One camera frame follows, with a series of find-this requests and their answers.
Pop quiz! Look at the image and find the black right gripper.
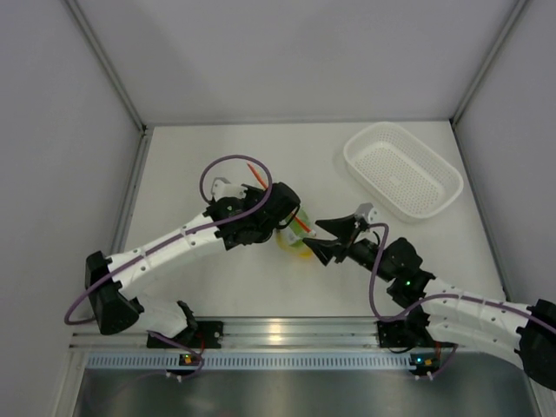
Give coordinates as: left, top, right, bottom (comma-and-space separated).
304, 213, 396, 282

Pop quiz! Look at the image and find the clear zip bag orange seal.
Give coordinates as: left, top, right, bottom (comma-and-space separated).
245, 162, 314, 260

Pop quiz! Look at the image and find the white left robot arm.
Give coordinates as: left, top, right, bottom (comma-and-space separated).
85, 178, 301, 348

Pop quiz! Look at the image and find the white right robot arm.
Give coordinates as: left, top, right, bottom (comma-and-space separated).
303, 214, 555, 389

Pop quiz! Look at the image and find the white perforated plastic basket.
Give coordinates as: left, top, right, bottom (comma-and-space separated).
342, 122, 464, 223

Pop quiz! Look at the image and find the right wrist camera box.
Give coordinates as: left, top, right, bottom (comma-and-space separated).
354, 202, 380, 230

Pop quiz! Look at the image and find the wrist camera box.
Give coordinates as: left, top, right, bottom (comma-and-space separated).
210, 177, 247, 202
354, 202, 380, 230

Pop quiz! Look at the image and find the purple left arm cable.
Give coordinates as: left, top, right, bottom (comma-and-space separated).
63, 154, 274, 325

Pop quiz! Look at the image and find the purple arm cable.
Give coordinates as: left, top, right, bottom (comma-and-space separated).
63, 154, 274, 325
367, 223, 556, 335

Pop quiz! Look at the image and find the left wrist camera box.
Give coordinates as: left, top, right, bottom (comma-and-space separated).
210, 177, 247, 202

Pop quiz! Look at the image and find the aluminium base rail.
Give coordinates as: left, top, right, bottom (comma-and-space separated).
69, 315, 479, 353

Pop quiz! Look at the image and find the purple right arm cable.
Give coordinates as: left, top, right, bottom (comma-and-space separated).
367, 223, 556, 335

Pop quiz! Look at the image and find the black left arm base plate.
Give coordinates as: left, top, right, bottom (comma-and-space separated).
171, 321, 224, 349

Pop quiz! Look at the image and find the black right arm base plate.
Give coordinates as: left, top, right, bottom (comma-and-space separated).
376, 321, 435, 353

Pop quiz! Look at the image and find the white slotted cable duct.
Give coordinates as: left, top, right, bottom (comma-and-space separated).
86, 351, 438, 371

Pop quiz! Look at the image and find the aluminium frame rail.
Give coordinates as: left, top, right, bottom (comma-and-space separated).
63, 0, 149, 131

